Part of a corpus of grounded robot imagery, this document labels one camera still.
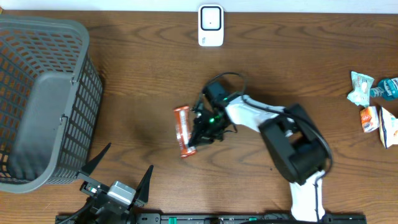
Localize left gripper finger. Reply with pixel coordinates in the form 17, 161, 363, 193
80, 142, 111, 176
134, 165, 154, 207

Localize red Top candy bar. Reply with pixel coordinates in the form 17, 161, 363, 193
174, 105, 197, 159

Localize light blue snack pouch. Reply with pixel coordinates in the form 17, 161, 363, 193
347, 71, 374, 108

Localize orange small carton box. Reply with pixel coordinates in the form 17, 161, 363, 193
360, 106, 379, 133

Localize orange noodle snack packet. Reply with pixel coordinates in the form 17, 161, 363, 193
379, 107, 397, 149

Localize blue glass bottle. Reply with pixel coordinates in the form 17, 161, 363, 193
370, 78, 397, 101

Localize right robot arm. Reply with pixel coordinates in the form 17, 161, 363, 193
188, 93, 333, 223

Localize white barcode scanner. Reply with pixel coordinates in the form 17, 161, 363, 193
198, 4, 224, 47

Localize grey plastic shopping basket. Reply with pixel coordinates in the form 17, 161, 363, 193
1, 15, 103, 194

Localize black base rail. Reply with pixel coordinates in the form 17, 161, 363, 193
67, 213, 367, 224

